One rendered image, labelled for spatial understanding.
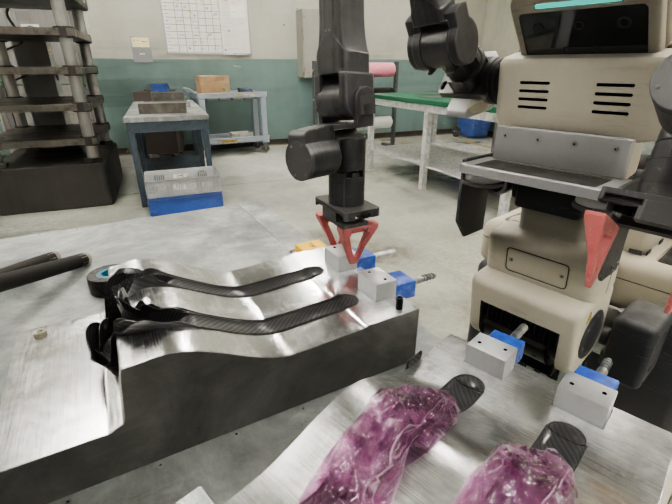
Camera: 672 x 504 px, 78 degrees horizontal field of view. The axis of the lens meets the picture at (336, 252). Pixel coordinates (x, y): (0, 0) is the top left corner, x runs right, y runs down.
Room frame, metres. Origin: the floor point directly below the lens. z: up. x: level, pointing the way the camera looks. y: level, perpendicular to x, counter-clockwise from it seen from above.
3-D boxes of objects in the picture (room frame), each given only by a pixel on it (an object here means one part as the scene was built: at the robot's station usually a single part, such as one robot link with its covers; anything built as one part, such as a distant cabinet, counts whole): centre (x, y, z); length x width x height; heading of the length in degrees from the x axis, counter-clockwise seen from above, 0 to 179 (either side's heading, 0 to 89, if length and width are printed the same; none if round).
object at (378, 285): (0.57, -0.10, 0.89); 0.13 x 0.05 x 0.05; 118
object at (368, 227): (0.64, -0.02, 0.95); 0.07 x 0.07 x 0.09; 29
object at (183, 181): (3.56, 1.33, 0.28); 0.61 x 0.41 x 0.15; 111
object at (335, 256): (0.67, -0.05, 0.89); 0.13 x 0.05 x 0.05; 119
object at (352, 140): (0.65, -0.01, 1.08); 0.07 x 0.06 x 0.07; 135
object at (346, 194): (0.65, -0.02, 1.02); 0.10 x 0.07 x 0.07; 29
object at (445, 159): (4.55, -1.34, 0.51); 2.40 x 1.13 x 1.02; 25
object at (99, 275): (0.73, 0.44, 0.82); 0.08 x 0.08 x 0.04
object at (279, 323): (0.50, 0.15, 0.92); 0.35 x 0.16 x 0.09; 119
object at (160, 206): (3.56, 1.33, 0.11); 0.61 x 0.41 x 0.22; 111
